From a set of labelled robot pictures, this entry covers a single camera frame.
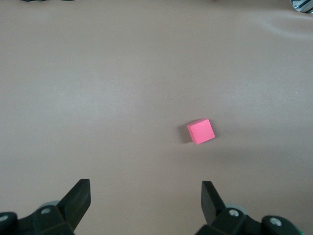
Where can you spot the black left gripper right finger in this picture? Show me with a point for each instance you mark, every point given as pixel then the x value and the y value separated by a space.
pixel 212 210

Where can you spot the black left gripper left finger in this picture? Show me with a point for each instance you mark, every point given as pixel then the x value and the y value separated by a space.
pixel 73 208

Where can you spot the pink-red foam cube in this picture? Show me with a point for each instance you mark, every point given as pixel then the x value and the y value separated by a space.
pixel 201 132

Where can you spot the brown table mat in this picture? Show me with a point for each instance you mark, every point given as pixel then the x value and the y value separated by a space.
pixel 97 98

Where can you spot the aluminium camera mount post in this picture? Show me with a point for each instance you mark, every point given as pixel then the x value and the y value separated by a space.
pixel 303 6

